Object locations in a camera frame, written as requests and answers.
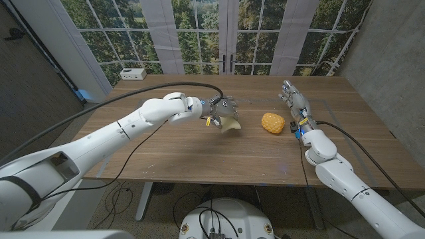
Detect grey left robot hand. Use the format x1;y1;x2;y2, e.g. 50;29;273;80
201;95;240;129

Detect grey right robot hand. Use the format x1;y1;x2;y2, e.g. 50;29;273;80
278;79;316;129

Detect pale yellow sponge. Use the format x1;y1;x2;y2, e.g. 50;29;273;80
219;116;242;135

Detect orange toy pineapple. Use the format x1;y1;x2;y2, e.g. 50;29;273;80
261;112;286;135

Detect printed window forest backdrop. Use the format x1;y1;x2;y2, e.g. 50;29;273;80
49;0;373;89

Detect white power strip box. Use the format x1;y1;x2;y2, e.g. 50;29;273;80
120;68;147;81

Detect dark ribbed round object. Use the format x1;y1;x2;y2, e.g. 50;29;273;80
152;182;175;196

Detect grey table leg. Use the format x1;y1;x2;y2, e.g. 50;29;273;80
135;181;153;222
303;187;325;230

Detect white robot torso base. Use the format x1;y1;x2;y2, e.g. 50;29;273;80
179;197;275;239

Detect white robot body edge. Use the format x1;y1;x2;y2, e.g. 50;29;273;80
0;230;134;239

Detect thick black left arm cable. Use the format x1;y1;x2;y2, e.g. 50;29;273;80
0;82;224;165

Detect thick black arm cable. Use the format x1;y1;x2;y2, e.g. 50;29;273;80
315;120;425;218
0;82;224;165

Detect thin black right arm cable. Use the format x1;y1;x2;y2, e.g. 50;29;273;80
298;137;359;239

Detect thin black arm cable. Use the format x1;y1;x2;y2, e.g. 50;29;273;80
39;121;168;200
298;137;359;239

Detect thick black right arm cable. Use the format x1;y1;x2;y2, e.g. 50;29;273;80
315;120;425;218

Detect thin black floor cable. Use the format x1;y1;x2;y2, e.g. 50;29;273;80
172;191;213;230
92;181;134;230

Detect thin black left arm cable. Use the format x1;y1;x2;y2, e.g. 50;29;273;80
39;121;168;200

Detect black torso cable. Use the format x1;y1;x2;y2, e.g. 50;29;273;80
195;207;240;239

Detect black door handle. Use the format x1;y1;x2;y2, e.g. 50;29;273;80
3;27;26;41

